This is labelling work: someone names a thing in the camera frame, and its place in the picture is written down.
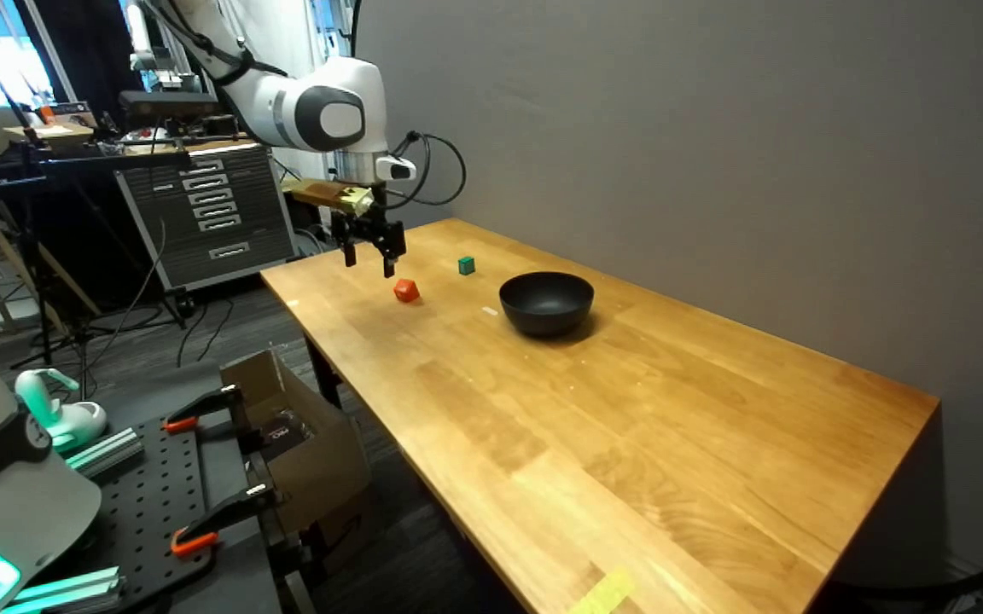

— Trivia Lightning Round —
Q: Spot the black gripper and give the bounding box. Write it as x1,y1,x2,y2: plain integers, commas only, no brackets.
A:
328,183,409,282

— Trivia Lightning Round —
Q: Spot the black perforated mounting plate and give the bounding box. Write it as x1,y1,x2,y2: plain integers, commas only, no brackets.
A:
50,415,290,614

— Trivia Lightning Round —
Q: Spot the grey white robot base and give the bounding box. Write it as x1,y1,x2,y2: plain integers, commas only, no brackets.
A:
0,319,107,614

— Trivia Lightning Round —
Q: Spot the yellow tape strip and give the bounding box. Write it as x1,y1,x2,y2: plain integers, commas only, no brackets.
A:
565,569,638,614

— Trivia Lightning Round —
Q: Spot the dark cluttered workbench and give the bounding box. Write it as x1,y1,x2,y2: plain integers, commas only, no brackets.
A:
0,106,267,192

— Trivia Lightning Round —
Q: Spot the black bowl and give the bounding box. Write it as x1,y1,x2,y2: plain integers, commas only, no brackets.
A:
494,271,598,340

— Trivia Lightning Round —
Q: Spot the white handheld device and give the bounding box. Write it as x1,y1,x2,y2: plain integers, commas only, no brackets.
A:
11,366,109,456

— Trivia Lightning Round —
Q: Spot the aluminium extrusion rail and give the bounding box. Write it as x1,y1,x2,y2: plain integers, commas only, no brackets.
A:
61,427,144,479
0,564,127,614

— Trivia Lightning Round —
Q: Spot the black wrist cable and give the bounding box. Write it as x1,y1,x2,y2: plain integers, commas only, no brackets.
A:
397,126,471,213

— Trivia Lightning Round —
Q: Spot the yellow wrist camera mount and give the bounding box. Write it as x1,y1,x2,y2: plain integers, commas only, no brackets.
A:
283,173,380,221

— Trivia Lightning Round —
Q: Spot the black clamp orange handle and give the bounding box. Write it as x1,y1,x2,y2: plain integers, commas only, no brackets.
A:
167,482,279,561
159,381,247,441

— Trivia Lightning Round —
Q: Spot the cardboard box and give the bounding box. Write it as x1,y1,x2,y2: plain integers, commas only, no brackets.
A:
216,347,373,540

